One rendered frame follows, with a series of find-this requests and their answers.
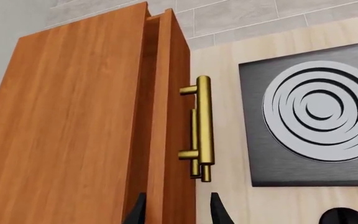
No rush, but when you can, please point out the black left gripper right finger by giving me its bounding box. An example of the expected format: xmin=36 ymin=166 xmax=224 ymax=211
xmin=209 ymin=192 xmax=234 ymax=224

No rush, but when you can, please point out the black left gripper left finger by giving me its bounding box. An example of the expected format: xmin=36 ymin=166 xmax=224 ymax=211
xmin=121 ymin=192 xmax=147 ymax=224

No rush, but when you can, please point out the flat black stove plate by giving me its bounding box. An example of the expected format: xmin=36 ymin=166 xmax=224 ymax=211
xmin=238 ymin=39 xmax=358 ymax=188

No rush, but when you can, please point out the wooden cabinet drawer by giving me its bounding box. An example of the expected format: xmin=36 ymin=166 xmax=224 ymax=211
xmin=126 ymin=9 xmax=198 ymax=224

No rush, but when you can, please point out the wooden cabinet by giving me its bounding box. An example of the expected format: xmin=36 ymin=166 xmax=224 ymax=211
xmin=0 ymin=1 xmax=198 ymax=224

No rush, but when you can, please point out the round black stove knob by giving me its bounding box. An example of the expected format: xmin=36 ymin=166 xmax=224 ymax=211
xmin=318 ymin=205 xmax=358 ymax=224

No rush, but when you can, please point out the large brass drawer handle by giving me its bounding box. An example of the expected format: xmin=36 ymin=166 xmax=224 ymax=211
xmin=178 ymin=75 xmax=215 ymax=166

